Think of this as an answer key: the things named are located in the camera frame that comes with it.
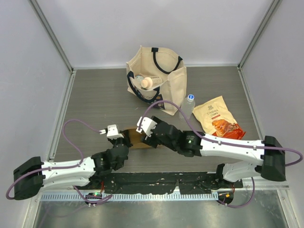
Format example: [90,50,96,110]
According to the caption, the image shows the beige canvas tote bag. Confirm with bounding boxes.
[126,47,187,106]

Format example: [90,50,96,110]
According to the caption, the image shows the white slotted cable duct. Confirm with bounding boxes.
[40,192,219,201]

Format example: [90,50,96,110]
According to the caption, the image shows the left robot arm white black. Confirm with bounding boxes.
[13,134,132,200]

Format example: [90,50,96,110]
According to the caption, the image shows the cassava chips snack bag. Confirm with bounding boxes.
[192,96,246,140]

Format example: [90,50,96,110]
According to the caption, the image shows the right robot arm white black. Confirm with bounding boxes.
[136,116,286,188]

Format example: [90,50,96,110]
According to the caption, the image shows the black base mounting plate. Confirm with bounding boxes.
[77,172,243,195]

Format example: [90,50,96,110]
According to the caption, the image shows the peach capped bottle in bag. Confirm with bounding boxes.
[141,76,162,89]

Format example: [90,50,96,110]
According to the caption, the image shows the brown cardboard box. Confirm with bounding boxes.
[121,128,152,149]

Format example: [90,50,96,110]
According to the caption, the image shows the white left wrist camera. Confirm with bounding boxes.
[99,124,124,140]

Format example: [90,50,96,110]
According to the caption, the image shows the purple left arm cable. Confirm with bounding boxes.
[5,119,105,199]

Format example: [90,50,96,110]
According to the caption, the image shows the clear plastic water bottle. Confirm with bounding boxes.
[180,94,195,120]

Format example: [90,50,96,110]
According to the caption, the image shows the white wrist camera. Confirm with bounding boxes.
[99,124,124,140]
[136,116,157,137]

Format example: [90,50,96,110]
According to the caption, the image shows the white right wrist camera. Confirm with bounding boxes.
[136,116,157,137]

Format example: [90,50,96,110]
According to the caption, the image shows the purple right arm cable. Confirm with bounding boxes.
[137,100,304,167]

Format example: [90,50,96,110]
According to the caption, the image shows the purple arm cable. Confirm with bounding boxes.
[5,119,105,199]
[137,100,304,167]

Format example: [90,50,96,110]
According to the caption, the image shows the white item in bag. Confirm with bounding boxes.
[136,75,144,80]

